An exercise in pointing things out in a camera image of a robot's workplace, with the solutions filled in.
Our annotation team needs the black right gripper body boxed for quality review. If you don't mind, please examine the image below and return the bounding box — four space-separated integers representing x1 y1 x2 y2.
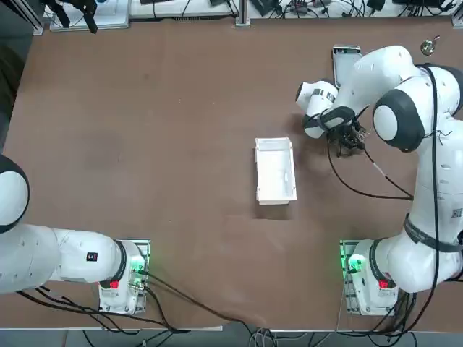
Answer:
336 121 368 155

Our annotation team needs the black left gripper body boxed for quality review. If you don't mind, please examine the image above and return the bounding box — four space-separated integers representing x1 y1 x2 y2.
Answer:
38 0 98 11

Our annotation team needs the white plastic storage bin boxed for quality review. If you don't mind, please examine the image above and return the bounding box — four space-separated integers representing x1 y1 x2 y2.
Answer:
252 136 298 207

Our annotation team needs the clear bottle with silver pump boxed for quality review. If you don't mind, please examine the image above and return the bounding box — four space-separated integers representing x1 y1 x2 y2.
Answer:
419 35 441 56

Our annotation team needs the black power adapter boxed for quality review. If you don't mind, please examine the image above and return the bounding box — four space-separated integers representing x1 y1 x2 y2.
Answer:
249 0 284 17

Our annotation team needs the aluminium frame post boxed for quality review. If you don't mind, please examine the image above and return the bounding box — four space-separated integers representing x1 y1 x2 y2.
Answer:
30 0 45 36
235 0 251 28
451 0 463 28

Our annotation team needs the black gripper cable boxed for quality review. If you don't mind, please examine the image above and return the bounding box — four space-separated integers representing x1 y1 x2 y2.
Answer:
327 140 415 202

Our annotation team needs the black base cable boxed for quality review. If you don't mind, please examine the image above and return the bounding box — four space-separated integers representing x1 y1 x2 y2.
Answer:
144 270 261 326

